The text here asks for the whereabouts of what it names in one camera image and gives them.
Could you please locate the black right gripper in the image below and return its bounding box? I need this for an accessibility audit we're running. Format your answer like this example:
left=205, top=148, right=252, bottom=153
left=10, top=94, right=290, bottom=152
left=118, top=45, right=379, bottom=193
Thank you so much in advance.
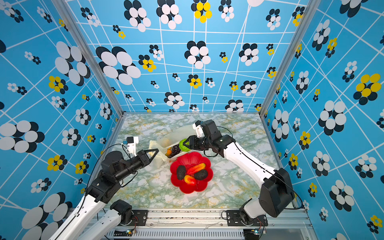
left=183, top=136, right=214, bottom=150

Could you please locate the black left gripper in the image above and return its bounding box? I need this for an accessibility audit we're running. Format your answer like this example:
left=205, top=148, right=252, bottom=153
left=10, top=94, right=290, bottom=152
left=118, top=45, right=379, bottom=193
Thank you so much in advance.
left=115, top=147, right=159, bottom=184

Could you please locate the yellowish printed plastic bag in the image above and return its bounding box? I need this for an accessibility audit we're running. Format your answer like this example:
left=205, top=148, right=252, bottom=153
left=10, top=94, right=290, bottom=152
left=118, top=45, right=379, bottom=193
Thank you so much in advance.
left=149, top=126, right=196, bottom=167

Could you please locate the green lime fruit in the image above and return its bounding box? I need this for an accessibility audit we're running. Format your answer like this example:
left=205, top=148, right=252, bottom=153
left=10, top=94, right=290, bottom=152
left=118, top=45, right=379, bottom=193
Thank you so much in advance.
left=179, top=139, right=191, bottom=152

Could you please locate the orange small fruit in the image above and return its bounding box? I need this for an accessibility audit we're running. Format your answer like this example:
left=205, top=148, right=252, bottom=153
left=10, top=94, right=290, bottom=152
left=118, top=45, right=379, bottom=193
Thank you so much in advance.
left=187, top=163, right=206, bottom=176

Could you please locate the dark avocado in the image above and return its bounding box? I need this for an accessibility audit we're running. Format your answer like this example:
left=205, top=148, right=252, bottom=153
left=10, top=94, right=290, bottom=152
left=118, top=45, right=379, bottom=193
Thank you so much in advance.
left=177, top=165, right=187, bottom=181
left=194, top=170, right=208, bottom=181

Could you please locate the red yellow mango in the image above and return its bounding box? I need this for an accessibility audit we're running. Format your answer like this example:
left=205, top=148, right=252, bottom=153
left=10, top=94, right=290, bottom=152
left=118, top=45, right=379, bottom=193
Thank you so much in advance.
left=184, top=175, right=197, bottom=186

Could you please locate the purple grape bunch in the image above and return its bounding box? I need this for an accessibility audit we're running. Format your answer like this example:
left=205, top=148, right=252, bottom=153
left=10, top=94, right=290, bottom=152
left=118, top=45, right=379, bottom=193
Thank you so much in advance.
left=170, top=145, right=181, bottom=158

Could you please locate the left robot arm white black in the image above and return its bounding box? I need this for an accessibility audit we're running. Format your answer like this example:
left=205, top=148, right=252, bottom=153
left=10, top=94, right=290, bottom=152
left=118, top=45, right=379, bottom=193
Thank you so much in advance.
left=50, top=149, right=159, bottom=240

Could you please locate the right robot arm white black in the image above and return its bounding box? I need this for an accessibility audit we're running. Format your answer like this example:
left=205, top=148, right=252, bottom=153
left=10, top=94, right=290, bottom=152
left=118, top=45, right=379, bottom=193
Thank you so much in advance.
left=184, top=120, right=296, bottom=226

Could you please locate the red flower-shaped plate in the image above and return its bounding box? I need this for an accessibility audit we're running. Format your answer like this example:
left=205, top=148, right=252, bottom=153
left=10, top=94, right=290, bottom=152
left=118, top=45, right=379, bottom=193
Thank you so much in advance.
left=170, top=152, right=214, bottom=194

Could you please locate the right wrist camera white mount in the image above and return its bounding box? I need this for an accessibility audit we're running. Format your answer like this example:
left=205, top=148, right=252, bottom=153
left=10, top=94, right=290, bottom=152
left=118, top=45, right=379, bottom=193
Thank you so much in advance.
left=193, top=121, right=208, bottom=138

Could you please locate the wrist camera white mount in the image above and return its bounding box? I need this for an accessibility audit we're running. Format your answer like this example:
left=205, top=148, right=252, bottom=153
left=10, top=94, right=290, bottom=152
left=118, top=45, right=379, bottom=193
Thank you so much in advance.
left=123, top=137, right=139, bottom=157
left=193, top=121, right=208, bottom=138

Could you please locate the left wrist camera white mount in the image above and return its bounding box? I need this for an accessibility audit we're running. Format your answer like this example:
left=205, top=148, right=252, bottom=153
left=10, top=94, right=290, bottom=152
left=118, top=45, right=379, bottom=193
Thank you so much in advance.
left=123, top=137, right=139, bottom=157

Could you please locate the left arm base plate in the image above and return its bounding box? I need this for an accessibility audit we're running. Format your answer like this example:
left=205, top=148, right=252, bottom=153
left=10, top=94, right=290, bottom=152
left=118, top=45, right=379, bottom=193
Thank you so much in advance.
left=129, top=210, right=149, bottom=227

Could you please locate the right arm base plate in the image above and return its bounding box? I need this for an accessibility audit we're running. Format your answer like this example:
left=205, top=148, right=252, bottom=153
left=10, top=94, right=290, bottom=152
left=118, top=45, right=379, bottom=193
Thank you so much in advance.
left=224, top=210, right=269, bottom=228

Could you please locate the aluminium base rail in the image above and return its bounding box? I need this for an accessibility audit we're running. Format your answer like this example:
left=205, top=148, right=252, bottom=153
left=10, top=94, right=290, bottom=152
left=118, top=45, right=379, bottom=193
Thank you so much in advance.
left=87, top=209, right=317, bottom=240

